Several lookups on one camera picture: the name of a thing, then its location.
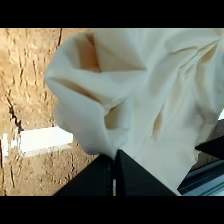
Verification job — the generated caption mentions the cream shirt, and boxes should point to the cream shirt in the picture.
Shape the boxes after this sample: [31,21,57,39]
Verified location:
[44,28,224,194]

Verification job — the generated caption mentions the silver frame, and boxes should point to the silver frame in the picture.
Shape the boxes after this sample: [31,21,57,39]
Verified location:
[177,159,224,197]

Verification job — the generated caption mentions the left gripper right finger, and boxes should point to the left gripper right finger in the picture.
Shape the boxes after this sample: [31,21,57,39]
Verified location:
[114,148,178,197]

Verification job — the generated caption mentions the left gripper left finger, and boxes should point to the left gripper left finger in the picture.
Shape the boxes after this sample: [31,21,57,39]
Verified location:
[53,153,115,197]

